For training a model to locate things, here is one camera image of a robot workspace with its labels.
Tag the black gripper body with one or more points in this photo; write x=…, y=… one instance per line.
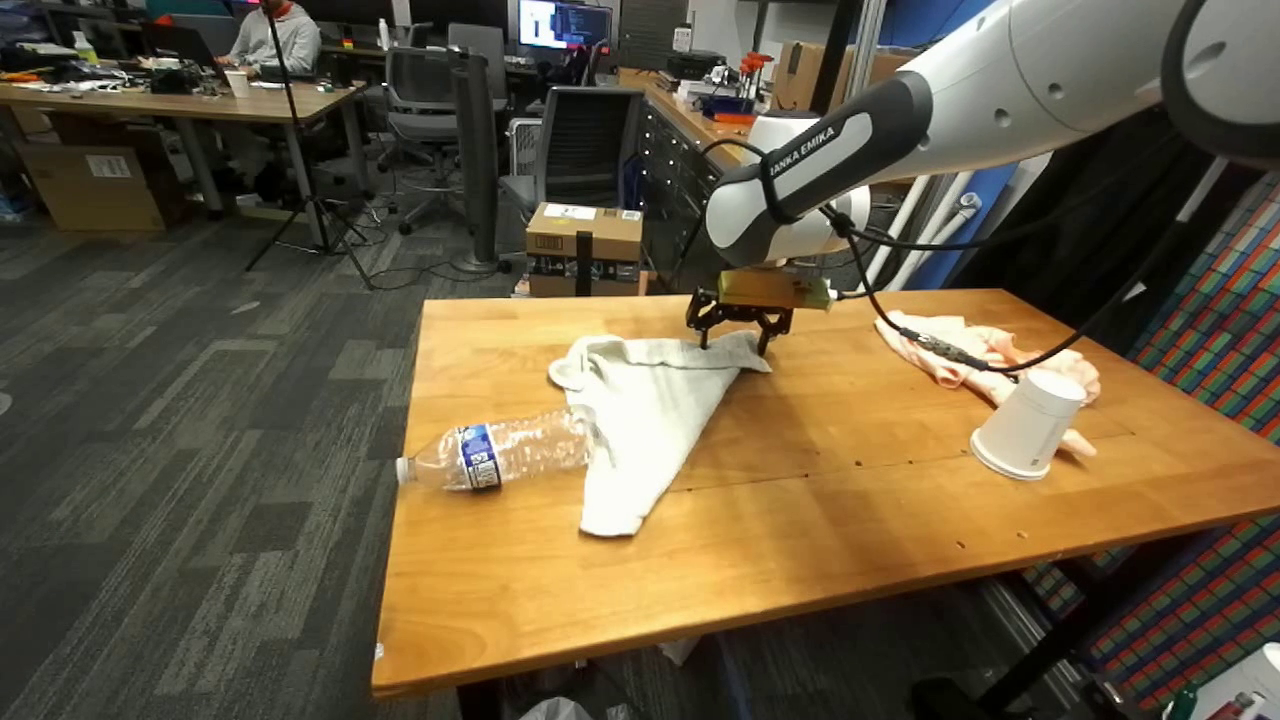
x=741, y=316

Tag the white terry towel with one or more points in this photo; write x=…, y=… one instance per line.
x=645, y=412

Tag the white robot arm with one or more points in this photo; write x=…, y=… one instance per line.
x=1015, y=81

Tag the drawer cabinet with wooden top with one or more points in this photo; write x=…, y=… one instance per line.
x=665, y=203

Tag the flat cardboard box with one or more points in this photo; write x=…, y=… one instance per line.
x=584, y=242

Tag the pink crumpled cloth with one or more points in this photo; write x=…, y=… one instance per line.
x=944, y=347

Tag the white slanted pipes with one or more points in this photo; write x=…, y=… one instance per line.
x=925, y=222

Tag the black monitor back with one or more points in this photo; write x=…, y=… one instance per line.
x=584, y=145

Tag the clear plastic water bottle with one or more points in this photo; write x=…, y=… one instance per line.
x=513, y=449

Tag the tall cardboard box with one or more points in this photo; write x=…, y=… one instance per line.
x=798, y=73

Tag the white paper cup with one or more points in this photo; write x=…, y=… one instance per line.
x=1024, y=427

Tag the lit computer monitor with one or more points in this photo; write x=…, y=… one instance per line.
x=567, y=25

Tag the black curtain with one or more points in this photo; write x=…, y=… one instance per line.
x=1104, y=224

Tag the grey office chair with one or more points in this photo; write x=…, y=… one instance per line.
x=425, y=102

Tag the black tripod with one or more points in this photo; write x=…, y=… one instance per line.
x=311, y=203

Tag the colourful woven partition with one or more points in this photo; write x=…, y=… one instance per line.
x=1201, y=600

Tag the seated person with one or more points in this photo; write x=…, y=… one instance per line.
x=275, y=39

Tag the long wooden office desk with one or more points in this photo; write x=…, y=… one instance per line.
x=162, y=105

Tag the large cardboard box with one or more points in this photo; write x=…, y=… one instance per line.
x=92, y=185

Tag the black table frame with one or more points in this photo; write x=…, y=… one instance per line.
x=1067, y=626

